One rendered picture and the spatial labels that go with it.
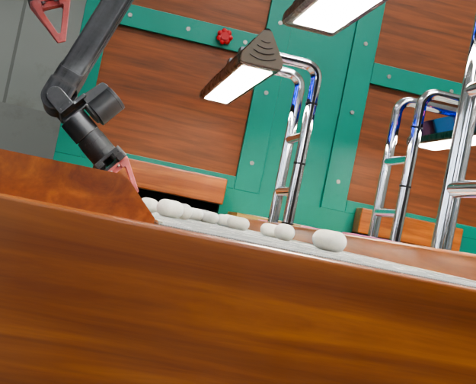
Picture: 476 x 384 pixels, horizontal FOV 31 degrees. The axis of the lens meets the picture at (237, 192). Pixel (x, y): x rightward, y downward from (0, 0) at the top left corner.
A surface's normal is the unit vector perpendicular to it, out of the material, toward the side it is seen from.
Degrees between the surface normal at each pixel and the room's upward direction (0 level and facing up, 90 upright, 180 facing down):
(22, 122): 90
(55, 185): 90
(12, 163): 90
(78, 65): 71
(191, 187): 90
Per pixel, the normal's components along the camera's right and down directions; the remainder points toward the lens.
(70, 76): 0.18, -0.15
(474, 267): -0.97, -0.20
